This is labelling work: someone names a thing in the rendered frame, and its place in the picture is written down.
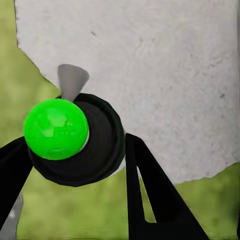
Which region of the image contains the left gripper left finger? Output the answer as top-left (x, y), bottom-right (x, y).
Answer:
top-left (0, 136), bottom-right (34, 230)

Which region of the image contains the insectifuge atomizer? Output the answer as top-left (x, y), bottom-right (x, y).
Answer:
top-left (23, 64), bottom-right (126, 188)

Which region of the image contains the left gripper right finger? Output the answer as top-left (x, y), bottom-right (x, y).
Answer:
top-left (125, 133), bottom-right (210, 240)

